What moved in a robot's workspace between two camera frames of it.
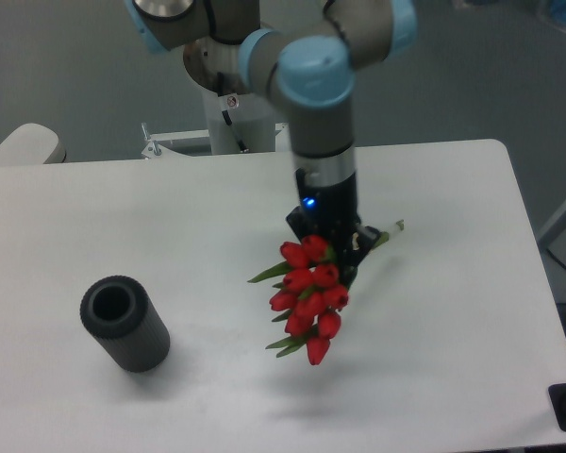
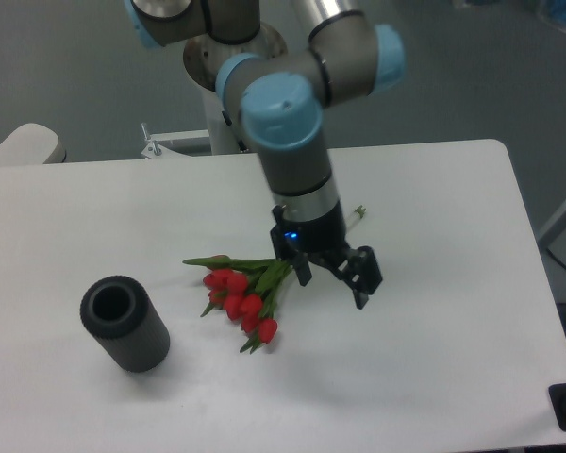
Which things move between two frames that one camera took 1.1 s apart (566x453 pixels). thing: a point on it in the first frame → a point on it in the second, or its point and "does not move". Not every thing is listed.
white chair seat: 29,143 does not move
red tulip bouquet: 309,296 → 244,287
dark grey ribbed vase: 116,310 does not move
